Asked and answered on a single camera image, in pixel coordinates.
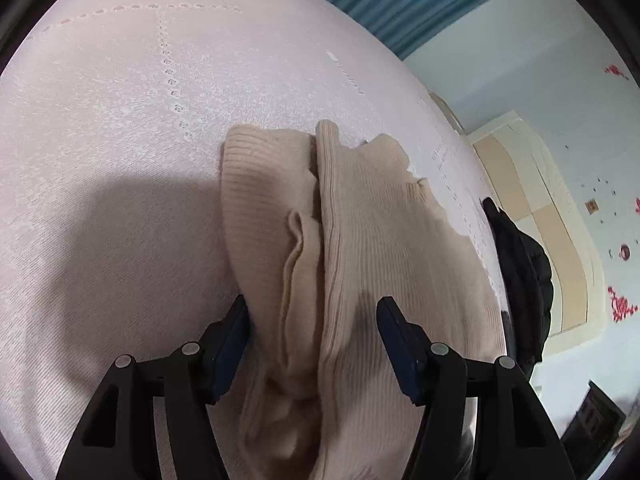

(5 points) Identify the black puffer jacket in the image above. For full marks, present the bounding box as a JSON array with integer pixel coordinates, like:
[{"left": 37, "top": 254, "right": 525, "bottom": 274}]
[{"left": 481, "top": 197, "right": 553, "bottom": 376}]

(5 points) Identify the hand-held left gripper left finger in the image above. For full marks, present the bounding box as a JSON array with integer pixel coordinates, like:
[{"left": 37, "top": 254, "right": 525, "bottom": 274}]
[{"left": 55, "top": 294, "right": 251, "bottom": 480}]

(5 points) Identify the blue curtain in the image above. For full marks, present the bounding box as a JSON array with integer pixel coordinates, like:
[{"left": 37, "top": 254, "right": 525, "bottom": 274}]
[{"left": 260, "top": 0, "right": 546, "bottom": 58}]

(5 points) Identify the bed with pink sheet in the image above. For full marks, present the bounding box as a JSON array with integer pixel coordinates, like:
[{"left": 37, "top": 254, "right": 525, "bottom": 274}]
[{"left": 0, "top": 0, "right": 511, "bottom": 480}]

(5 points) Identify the cream bed headboard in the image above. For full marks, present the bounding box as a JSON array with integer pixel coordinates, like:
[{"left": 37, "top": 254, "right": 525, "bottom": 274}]
[{"left": 457, "top": 110, "right": 606, "bottom": 358}]

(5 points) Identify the black box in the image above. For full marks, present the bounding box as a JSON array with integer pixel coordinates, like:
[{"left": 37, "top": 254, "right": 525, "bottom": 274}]
[{"left": 562, "top": 380, "right": 627, "bottom": 466}]

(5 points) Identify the beige knitted sweater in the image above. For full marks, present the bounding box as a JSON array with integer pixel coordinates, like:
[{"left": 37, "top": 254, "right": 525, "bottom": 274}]
[{"left": 220, "top": 119, "right": 508, "bottom": 480}]

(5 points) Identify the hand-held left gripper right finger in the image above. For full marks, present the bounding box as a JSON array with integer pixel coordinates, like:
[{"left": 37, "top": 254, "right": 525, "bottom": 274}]
[{"left": 376, "top": 296, "right": 573, "bottom": 480}]

